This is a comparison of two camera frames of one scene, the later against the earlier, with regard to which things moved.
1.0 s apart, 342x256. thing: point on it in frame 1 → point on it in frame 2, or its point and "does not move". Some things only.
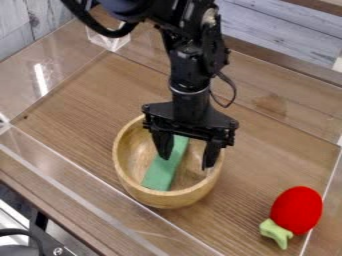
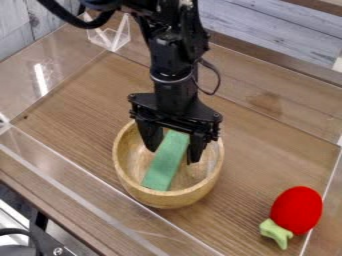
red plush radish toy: x=295 y=213 does not move
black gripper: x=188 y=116 → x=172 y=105
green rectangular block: x=160 y=173 does not move
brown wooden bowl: x=135 y=156 does not move
